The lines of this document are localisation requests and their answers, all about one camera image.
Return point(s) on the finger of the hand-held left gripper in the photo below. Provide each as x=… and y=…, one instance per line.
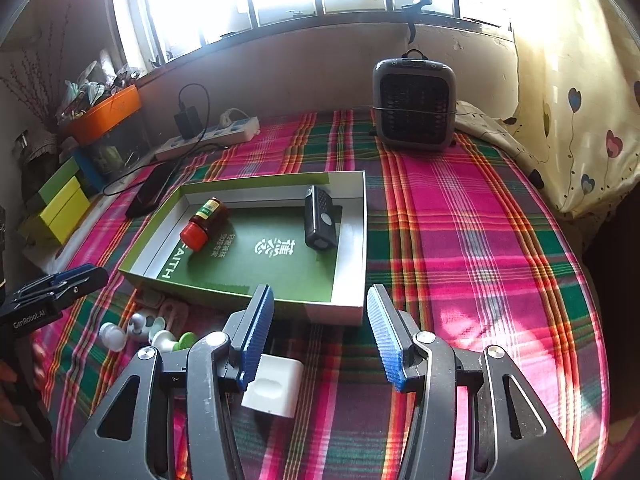
x=70, y=275
x=82, y=290

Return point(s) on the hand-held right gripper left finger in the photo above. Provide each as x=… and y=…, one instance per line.
x=256, y=332

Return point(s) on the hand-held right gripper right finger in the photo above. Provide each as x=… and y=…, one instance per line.
x=386, y=345

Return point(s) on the white charger adapter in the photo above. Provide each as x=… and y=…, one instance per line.
x=280, y=385

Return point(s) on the green cardboard box tray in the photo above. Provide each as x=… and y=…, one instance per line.
x=290, y=280

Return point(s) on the white ball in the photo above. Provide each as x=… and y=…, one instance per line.
x=138, y=325

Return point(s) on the pink clip with mint pad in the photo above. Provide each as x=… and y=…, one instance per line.
x=172, y=316
x=149, y=300

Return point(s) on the green and white spool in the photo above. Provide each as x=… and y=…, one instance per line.
x=170, y=342

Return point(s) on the person's left hand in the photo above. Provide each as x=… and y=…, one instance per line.
x=7, y=395

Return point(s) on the lime cardboard box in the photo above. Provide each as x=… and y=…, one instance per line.
x=60, y=225
x=65, y=200

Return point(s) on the blue box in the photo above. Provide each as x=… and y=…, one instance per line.
x=90, y=167

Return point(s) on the black smartphone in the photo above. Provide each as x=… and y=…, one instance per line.
x=147, y=192

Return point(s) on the brown bottle with red cap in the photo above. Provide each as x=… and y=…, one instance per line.
x=207, y=220

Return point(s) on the plaid blanket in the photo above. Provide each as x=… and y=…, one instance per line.
x=475, y=260

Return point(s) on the jar with checked cloth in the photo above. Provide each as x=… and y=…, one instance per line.
x=37, y=152

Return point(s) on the small black handheld device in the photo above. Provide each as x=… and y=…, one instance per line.
x=320, y=220

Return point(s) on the glass tank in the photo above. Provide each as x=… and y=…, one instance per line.
x=120, y=152

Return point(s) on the orange plastic basket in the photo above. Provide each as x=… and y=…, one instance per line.
x=107, y=112

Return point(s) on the pile of plastic bags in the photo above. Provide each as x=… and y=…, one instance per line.
x=90, y=85

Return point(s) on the black charger adapter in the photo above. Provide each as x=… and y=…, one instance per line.
x=187, y=122

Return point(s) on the white power strip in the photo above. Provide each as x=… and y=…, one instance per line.
x=235, y=131

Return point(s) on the dried red branches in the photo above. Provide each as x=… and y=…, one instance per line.
x=35, y=75

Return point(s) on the white plug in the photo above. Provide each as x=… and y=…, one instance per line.
x=231, y=117

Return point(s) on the grey portable heater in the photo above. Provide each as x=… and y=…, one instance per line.
x=415, y=105

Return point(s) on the cream curtain with hearts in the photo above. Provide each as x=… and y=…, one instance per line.
x=575, y=85

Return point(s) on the window with metal bars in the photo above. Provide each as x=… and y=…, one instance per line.
x=300, y=5

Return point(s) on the black window hook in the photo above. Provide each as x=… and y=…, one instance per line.
x=415, y=10

